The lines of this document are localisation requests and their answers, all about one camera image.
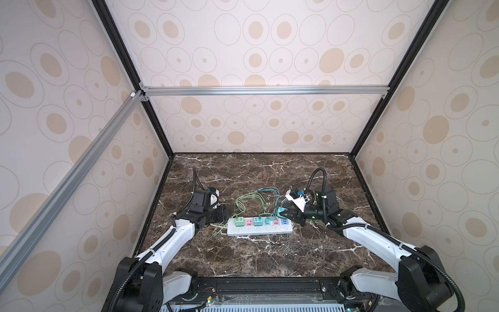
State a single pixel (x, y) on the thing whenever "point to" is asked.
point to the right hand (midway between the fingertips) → (289, 208)
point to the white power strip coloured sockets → (271, 225)
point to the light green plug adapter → (240, 221)
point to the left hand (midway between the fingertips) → (231, 210)
